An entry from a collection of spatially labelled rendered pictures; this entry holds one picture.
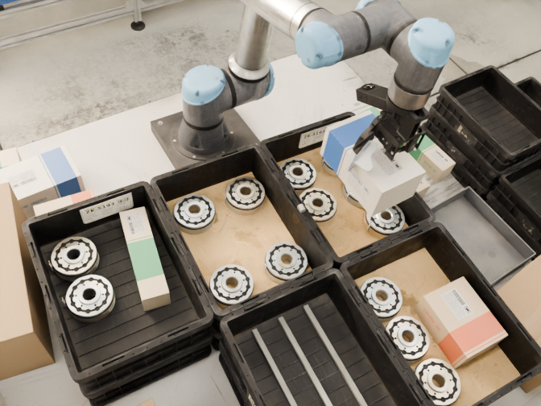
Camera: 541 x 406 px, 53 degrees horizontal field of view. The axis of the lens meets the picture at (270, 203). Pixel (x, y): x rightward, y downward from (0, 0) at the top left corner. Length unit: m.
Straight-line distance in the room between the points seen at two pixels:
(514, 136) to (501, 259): 0.79
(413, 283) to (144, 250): 0.66
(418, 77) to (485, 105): 1.46
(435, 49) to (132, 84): 2.16
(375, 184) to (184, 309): 0.52
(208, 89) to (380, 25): 0.63
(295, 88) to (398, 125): 0.88
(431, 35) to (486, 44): 2.68
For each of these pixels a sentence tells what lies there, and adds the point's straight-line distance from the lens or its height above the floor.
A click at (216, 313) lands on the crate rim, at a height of 0.93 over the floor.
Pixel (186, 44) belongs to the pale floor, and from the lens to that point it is 3.15.
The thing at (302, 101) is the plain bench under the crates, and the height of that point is 0.70.
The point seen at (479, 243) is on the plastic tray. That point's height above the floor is 0.70.
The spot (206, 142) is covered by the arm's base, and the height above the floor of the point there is 0.80.
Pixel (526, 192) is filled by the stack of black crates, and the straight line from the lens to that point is 2.36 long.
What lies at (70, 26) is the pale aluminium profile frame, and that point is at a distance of 3.11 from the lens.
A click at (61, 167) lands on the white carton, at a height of 0.79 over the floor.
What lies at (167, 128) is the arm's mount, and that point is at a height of 0.75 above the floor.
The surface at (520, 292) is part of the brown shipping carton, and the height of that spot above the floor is 0.86.
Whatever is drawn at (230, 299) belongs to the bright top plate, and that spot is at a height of 0.86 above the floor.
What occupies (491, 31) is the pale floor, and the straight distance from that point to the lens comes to 3.75.
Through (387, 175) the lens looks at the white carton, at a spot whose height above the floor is 1.14.
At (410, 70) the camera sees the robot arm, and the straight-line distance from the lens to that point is 0.98.
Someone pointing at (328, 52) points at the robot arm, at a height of 1.42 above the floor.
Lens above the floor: 2.01
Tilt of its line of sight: 55 degrees down
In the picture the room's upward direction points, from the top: 10 degrees clockwise
